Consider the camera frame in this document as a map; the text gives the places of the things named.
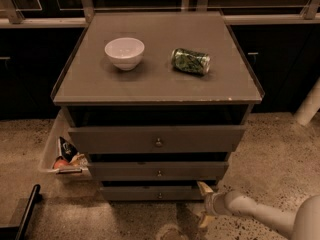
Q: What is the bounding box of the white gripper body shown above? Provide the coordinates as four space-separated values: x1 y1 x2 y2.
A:
204 193 220 216

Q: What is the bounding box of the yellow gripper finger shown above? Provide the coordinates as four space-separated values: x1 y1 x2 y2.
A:
197 181 213 196
198 214 214 229

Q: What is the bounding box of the grey bottom drawer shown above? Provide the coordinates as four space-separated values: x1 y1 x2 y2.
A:
100 186 203 201

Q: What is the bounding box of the grey drawer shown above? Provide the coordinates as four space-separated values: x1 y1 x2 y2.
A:
68 125 245 154
100 186 203 201
88 162 228 181

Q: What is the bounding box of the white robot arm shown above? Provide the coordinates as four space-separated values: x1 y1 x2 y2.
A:
197 181 320 240

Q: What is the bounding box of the grey middle drawer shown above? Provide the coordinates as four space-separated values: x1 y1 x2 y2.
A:
88 162 228 181

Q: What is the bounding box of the grey top drawer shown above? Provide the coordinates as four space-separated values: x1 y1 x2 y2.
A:
68 125 245 154

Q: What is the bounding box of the grey drawer cabinet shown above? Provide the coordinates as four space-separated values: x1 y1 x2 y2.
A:
52 12 264 189

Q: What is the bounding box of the green soda can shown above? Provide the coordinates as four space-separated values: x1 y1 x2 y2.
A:
171 48 210 76

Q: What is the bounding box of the white table leg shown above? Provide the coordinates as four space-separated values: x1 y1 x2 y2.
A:
294 77 320 126

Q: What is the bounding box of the black snack bag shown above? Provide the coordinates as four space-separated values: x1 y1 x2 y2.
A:
58 137 78 162

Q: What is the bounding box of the clear plastic storage bin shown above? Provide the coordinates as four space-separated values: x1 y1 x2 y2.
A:
39 111 92 182

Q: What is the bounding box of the red round fruit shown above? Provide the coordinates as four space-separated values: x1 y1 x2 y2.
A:
53 159 69 169

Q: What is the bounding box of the white ceramic bowl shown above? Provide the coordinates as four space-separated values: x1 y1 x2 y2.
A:
104 37 145 71

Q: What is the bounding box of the black bar object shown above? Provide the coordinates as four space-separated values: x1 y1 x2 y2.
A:
0 184 42 240

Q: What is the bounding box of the metal window frame rail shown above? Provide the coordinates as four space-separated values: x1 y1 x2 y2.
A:
0 0 320 28

